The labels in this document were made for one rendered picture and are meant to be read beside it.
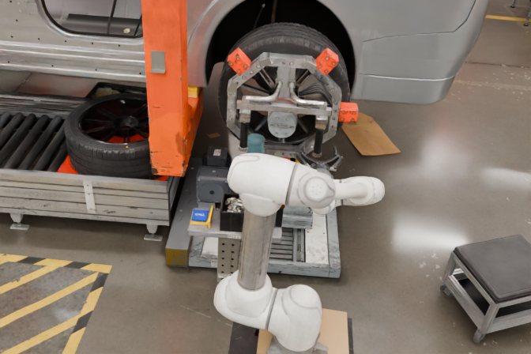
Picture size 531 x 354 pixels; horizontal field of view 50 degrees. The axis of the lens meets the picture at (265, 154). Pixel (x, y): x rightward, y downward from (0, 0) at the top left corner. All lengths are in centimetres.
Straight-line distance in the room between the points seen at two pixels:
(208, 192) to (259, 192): 140
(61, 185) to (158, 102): 82
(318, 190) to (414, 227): 196
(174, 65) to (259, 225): 99
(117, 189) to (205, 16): 100
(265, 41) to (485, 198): 193
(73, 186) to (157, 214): 46
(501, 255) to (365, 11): 136
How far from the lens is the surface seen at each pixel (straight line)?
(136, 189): 303
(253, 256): 189
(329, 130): 279
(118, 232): 332
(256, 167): 165
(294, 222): 317
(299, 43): 267
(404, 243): 339
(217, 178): 301
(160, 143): 272
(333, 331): 235
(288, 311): 205
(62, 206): 324
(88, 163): 318
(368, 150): 408
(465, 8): 303
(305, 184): 161
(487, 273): 286
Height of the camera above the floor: 221
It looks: 34 degrees down
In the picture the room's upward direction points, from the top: 4 degrees clockwise
